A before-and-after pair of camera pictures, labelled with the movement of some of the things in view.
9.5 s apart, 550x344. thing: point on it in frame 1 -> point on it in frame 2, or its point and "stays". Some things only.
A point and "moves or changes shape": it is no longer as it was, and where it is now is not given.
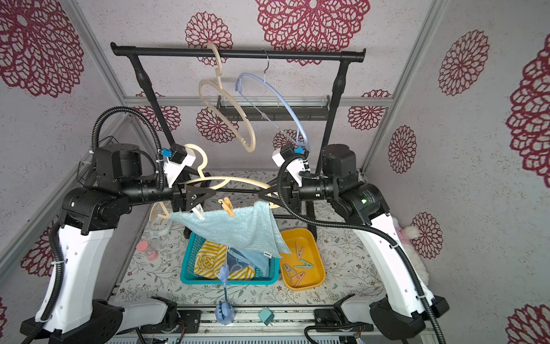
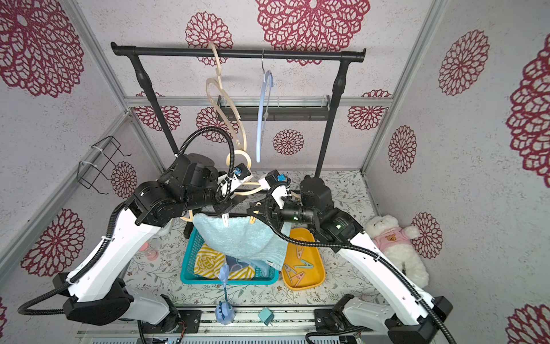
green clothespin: x=307 y=265 stays
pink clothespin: x=300 y=276 stays
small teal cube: x=266 y=315 stays
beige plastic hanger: x=223 y=181 moves or changes shape
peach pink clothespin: x=298 y=253 stays
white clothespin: x=199 y=211 -> x=225 y=218
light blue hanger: x=238 y=88 -> x=268 y=83
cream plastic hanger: x=252 y=146 -> x=226 y=89
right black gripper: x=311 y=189 -> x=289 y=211
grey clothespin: x=288 y=269 stays
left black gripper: x=185 y=199 -> x=228 y=204
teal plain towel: x=252 y=226 moves or changes shape
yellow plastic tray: x=304 y=267 stays
